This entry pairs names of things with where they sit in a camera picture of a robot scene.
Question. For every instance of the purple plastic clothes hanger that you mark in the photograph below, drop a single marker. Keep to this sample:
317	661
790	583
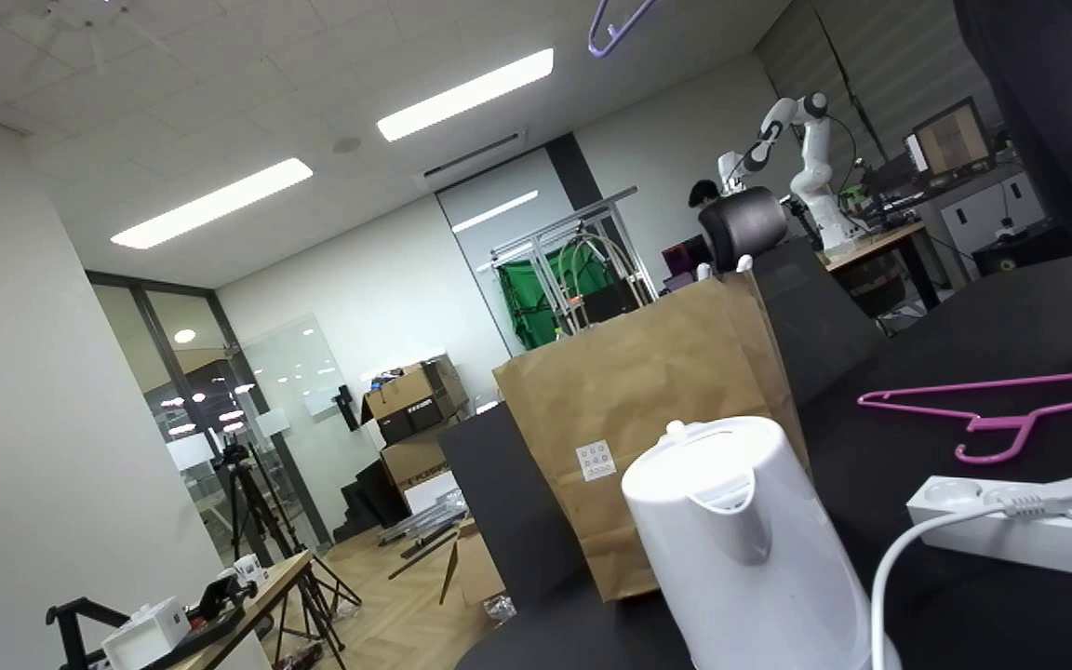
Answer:
593	47

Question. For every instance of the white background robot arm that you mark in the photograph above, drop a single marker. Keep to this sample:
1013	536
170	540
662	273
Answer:
818	161

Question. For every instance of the green cloth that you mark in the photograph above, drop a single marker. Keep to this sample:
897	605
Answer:
522	304

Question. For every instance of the brown paper bag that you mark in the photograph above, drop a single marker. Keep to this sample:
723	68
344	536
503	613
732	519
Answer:
636	386

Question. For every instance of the metal clothes rack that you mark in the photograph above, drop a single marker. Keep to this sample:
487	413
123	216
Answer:
569	222

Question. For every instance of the cardboard box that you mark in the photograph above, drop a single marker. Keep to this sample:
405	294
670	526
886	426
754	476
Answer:
415	460
420	393

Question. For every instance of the dark grey panel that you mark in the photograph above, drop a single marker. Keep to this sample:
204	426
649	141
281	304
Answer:
500	497
818	320

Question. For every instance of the person in dark clothes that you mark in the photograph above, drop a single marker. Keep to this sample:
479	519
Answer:
703	191

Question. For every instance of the black office chair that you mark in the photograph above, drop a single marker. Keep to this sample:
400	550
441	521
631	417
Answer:
741	223

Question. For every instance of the long ceiling light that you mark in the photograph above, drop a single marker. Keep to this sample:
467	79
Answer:
467	95
215	202

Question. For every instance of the white electric kettle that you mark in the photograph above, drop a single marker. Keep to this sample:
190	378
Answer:
746	583

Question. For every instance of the wooden desk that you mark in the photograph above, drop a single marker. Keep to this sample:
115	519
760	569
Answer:
873	242

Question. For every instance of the small wooden table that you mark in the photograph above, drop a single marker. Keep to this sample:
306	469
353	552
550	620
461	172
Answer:
261	596

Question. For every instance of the grey window blind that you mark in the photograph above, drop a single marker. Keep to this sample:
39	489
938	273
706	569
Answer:
884	62

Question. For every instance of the computer monitor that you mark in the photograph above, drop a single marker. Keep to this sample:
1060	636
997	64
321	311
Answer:
952	136

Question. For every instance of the white cabinet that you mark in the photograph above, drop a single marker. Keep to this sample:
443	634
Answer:
984	210

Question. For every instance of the white box device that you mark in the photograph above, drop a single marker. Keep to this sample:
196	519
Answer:
148	629

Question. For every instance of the white power strip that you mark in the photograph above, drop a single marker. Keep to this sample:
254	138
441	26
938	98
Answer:
1034	540

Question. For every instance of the black metal stand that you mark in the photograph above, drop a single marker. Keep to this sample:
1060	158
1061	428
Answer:
65	617

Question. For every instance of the black camera tripod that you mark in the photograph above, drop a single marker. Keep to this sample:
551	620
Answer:
245	497

